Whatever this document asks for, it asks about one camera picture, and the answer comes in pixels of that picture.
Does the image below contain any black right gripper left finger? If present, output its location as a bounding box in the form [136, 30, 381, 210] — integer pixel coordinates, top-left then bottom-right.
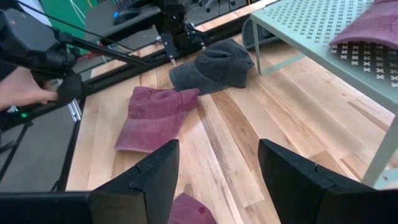
[0, 139, 180, 224]

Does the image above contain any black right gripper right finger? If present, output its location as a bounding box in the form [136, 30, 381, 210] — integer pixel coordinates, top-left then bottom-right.
[257, 138, 398, 224]

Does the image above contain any maroon baseball cap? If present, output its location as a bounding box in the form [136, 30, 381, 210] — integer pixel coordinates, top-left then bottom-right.
[329, 0, 398, 50]
[114, 86, 200, 154]
[167, 192, 218, 224]

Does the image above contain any person's hand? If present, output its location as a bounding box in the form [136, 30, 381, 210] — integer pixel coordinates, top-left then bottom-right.
[0, 66, 59, 110]

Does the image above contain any green perforated metal shelf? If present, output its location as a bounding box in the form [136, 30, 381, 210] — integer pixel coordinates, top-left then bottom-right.
[250, 0, 398, 187]

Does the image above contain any grey desk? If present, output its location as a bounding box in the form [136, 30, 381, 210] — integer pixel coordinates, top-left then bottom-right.
[83, 0, 162, 52]

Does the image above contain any black computer mouse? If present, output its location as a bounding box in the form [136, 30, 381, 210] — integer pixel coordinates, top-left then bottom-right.
[112, 7, 141, 26]

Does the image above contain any black backlit keyboard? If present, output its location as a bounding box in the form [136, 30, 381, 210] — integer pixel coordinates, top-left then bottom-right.
[113, 0, 147, 9]

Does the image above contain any green board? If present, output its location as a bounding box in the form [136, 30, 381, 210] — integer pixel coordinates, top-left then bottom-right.
[39, 0, 105, 55]

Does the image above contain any silver frame bracket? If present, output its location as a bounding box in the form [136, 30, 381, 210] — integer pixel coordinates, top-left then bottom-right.
[66, 98, 83, 123]

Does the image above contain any black aluminium table frame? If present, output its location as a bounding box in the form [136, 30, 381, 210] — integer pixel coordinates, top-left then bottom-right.
[51, 0, 280, 192]

